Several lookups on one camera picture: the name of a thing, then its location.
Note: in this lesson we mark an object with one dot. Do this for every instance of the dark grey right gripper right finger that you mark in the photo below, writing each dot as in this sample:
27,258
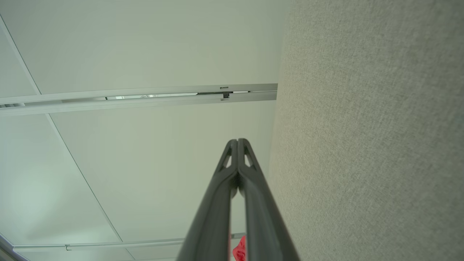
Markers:
264,232

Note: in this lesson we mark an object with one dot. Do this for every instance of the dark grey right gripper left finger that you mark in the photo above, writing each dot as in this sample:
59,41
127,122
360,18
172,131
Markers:
210,224

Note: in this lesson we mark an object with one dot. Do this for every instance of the red basketball jersey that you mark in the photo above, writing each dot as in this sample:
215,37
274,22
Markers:
240,252

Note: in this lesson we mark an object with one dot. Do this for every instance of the grey metal partition post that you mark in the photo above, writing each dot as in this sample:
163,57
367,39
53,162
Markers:
108,105

